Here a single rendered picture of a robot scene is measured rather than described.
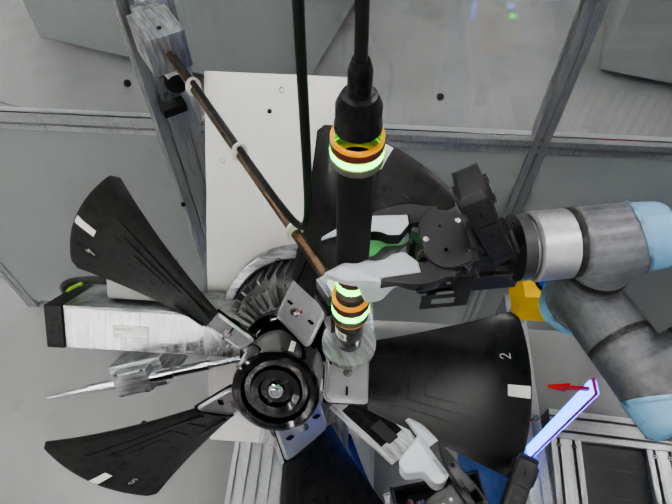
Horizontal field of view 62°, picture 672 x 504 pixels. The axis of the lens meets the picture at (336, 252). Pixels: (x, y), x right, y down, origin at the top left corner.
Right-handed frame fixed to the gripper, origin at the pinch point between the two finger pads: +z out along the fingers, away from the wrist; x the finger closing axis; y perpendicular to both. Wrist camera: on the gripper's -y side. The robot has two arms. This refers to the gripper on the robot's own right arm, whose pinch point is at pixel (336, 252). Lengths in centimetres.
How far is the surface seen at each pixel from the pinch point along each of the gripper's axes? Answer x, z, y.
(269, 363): -0.5, 9.0, 23.6
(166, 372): 6.4, 26.6, 38.2
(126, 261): 13.9, 27.4, 17.6
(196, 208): 62, 29, 63
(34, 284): 90, 104, 131
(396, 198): 13.4, -9.2, 8.4
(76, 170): 83, 64, 67
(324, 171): 21.9, -0.7, 11.4
